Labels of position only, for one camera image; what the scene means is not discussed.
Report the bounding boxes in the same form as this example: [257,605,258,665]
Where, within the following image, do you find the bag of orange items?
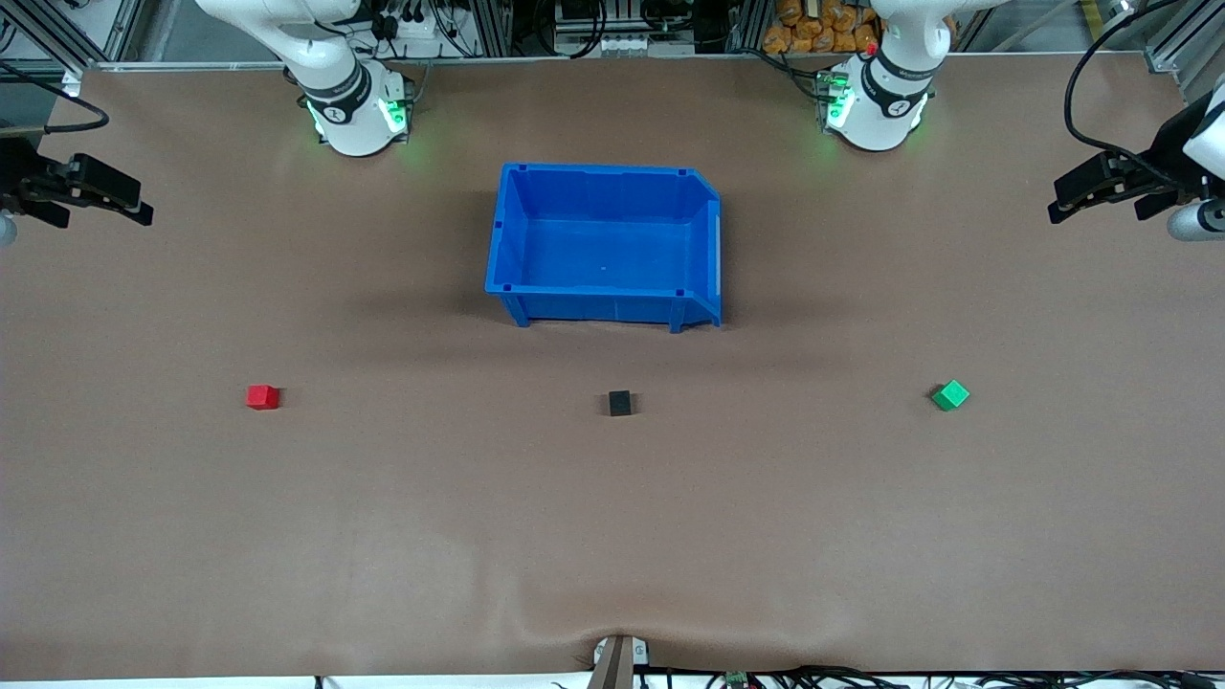
[763,0,881,56]

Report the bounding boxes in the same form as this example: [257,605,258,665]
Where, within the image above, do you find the white power strip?
[373,8,451,60]

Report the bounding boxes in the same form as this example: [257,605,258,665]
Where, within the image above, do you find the white socket block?
[555,33,695,58]

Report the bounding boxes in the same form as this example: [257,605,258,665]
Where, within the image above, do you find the blue plastic storage bin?
[484,162,724,334]

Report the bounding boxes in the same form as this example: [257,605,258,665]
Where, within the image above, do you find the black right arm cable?
[0,59,110,135]

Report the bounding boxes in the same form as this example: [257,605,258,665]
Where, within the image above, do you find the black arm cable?
[0,59,110,135]
[1064,0,1188,178]

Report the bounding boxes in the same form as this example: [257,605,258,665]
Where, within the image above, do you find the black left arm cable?
[1064,0,1188,178]

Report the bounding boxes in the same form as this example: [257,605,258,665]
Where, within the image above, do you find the aluminium frame profile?
[1144,0,1225,101]
[0,0,145,73]

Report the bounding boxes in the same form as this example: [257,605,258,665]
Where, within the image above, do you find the silver table edge rail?
[81,50,1149,73]

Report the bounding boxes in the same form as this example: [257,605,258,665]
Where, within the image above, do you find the black cable bundle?
[660,665,1225,689]

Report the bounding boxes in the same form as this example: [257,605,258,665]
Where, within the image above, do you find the table edge bracket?
[589,634,652,689]

